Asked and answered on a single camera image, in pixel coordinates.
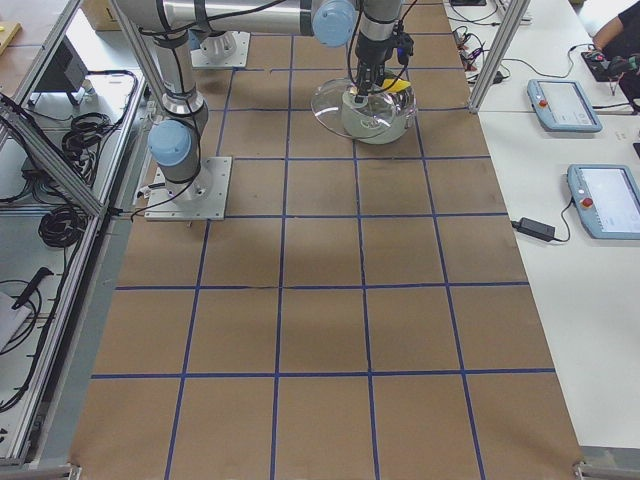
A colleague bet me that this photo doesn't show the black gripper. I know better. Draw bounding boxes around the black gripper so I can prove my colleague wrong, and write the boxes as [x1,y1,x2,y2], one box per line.
[355,32,395,104]

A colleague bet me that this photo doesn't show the small circuit boards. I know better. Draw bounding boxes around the small circuit boards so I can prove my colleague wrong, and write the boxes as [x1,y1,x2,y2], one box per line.
[452,26,485,72]

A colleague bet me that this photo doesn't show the white cooking pot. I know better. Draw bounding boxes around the white cooking pot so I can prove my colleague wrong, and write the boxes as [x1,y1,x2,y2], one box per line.
[340,85,417,145]

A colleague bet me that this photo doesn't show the glass pot lid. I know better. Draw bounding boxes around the glass pot lid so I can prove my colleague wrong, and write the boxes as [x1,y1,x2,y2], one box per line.
[311,78,417,145]

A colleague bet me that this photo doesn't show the aluminium side frame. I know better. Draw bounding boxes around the aluminium side frame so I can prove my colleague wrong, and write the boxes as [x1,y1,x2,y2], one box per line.
[1,1,149,477]

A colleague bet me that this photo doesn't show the blue teach pendant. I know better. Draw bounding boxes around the blue teach pendant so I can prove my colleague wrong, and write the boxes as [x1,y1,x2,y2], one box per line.
[567,164,639,240]
[527,79,602,133]

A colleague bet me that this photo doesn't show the black power adapter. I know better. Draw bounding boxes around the black power adapter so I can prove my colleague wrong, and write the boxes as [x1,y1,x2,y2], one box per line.
[511,217,555,242]

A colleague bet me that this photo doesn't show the brown paper table mat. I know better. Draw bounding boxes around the brown paper table mat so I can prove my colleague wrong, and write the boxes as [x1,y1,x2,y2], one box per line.
[70,1,581,479]

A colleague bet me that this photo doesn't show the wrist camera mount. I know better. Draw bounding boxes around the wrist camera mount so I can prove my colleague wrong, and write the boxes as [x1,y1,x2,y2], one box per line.
[394,32,414,67]

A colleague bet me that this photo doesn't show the near blue teach pendant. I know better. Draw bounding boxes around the near blue teach pendant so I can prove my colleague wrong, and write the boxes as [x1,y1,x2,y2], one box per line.
[567,164,639,240]

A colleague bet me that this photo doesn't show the far blue teach pendant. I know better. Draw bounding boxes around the far blue teach pendant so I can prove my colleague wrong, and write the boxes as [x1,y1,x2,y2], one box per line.
[527,79,602,133]

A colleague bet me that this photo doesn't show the coiled black cables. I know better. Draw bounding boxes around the coiled black cables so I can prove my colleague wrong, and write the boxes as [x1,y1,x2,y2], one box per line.
[61,112,124,162]

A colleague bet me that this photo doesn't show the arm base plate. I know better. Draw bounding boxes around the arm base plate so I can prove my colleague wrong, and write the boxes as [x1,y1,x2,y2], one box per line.
[189,31,251,70]
[143,157,232,221]

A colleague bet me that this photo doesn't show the yellow corn cob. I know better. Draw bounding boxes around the yellow corn cob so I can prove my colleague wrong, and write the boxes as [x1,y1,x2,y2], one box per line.
[382,77,411,93]

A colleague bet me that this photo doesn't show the cardboard box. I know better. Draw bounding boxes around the cardboard box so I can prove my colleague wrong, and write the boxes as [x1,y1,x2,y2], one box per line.
[80,0,120,32]

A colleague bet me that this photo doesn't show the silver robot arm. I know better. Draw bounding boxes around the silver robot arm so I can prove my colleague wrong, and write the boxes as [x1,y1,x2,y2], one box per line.
[189,29,237,59]
[115,1,415,220]

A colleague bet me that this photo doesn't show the aluminium frame post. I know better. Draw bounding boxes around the aluminium frame post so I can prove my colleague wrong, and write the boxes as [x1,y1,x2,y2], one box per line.
[468,0,530,114]

